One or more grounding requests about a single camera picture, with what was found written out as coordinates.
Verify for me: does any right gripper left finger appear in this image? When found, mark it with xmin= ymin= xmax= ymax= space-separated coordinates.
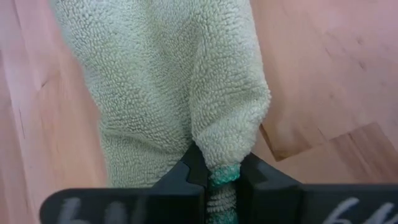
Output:
xmin=39 ymin=141 xmax=209 ymax=224

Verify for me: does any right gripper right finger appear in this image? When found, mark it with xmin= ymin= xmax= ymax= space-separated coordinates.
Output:
xmin=238 ymin=152 xmax=398 ymax=224

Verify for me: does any green microfiber towel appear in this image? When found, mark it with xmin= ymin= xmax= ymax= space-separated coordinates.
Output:
xmin=51 ymin=0 xmax=272 ymax=224

